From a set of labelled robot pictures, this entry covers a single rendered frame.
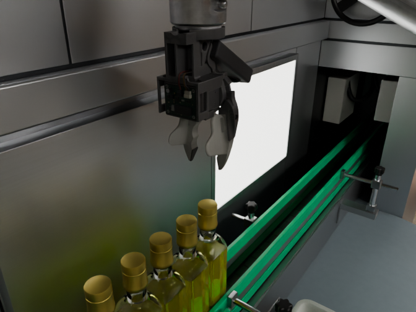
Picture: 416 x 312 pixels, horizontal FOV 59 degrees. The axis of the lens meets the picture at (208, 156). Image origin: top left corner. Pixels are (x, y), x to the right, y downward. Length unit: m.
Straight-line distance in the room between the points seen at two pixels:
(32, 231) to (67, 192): 0.07
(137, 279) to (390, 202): 1.11
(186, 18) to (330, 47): 0.94
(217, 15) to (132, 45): 0.20
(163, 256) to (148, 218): 0.17
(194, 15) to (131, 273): 0.34
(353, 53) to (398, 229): 0.61
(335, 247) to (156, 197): 0.71
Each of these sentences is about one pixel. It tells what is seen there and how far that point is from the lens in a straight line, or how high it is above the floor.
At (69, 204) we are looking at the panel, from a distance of 0.59.
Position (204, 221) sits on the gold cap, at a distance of 0.64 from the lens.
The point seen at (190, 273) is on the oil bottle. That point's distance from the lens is 0.63.
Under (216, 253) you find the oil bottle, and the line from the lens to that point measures 0.67.
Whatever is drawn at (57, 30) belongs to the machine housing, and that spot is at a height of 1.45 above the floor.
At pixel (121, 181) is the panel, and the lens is 0.64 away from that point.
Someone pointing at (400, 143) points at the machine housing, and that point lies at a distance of 1.38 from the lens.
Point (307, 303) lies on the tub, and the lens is 0.94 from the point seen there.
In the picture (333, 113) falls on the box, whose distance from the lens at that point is 1.54.
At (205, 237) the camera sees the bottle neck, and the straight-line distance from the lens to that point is 0.66.
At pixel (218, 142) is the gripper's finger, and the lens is 0.54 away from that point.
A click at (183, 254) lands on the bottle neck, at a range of 0.62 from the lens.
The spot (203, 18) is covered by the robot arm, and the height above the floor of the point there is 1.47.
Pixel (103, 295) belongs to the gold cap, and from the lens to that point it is 0.50.
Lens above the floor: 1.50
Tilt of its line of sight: 25 degrees down
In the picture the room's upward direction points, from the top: straight up
